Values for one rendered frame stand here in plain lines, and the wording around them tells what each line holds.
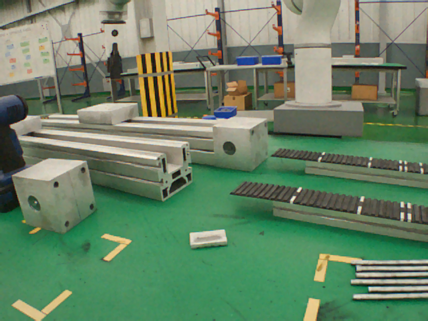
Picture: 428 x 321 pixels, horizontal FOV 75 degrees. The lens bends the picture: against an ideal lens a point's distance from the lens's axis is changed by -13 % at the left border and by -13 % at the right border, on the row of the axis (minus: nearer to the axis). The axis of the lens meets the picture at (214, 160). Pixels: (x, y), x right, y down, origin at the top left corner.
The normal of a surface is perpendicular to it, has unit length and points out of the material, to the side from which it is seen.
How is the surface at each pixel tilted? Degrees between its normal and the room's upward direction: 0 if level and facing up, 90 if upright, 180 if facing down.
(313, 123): 90
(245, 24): 90
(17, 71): 90
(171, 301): 0
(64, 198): 90
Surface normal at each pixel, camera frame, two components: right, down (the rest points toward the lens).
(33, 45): -0.07, 0.33
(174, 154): -0.51, 0.32
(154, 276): -0.07, -0.94
